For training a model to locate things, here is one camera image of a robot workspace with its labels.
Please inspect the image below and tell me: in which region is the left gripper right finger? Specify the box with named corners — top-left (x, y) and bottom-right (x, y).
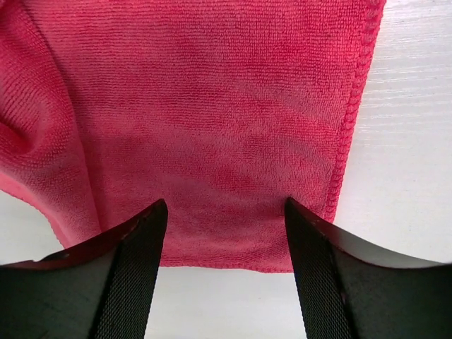
top-left (284, 198), bottom-right (451, 339)

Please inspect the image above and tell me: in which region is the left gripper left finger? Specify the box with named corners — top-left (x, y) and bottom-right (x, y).
top-left (1, 200), bottom-right (168, 338)

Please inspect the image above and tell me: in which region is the pink towel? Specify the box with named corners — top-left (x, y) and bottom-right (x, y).
top-left (1, 1), bottom-right (384, 273)

